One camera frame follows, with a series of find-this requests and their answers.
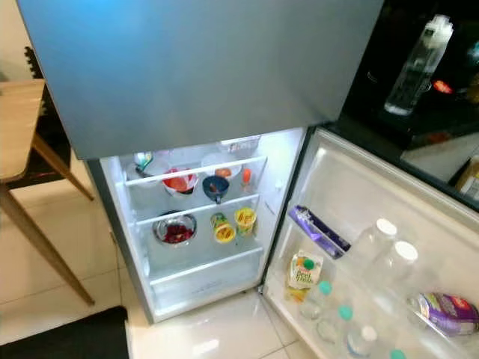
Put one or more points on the white-rimmed glass fridge shelf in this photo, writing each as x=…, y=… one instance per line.
x=194, y=171
x=198, y=210

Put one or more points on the grey fridge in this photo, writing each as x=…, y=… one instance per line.
x=194, y=67

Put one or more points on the white fridge crisper drawer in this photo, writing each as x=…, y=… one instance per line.
x=206, y=273

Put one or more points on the grey fridge lower door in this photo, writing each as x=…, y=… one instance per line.
x=367, y=187

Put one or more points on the wooden table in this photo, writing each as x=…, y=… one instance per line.
x=19, y=127

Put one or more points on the black foam puzzle mat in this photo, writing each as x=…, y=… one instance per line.
x=45, y=112

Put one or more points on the green snack bag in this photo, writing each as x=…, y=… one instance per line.
x=143, y=160

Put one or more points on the black floor mat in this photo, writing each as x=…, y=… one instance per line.
x=60, y=336

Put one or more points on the red and white bowl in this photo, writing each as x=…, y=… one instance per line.
x=177, y=182

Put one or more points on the steel bowl red contents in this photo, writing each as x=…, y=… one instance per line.
x=177, y=230

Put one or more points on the white bowl with tomato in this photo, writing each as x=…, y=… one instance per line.
x=209, y=162

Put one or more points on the dark blue cup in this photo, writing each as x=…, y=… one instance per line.
x=215, y=188

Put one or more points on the red tomato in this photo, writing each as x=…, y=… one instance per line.
x=222, y=172

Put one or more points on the green and yellow can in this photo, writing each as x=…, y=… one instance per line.
x=222, y=229

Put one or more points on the clear lidded food container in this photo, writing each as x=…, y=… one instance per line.
x=239, y=145

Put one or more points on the small red-capped bottle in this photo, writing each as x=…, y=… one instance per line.
x=245, y=179

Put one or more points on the orange juice carton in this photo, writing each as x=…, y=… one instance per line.
x=304, y=274

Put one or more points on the long purple box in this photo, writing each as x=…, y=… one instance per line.
x=318, y=230

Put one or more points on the small bottle white cap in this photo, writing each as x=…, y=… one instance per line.
x=365, y=342

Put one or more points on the tall clear water bottle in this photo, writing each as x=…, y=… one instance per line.
x=419, y=63

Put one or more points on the purple snack bag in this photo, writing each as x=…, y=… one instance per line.
x=449, y=314

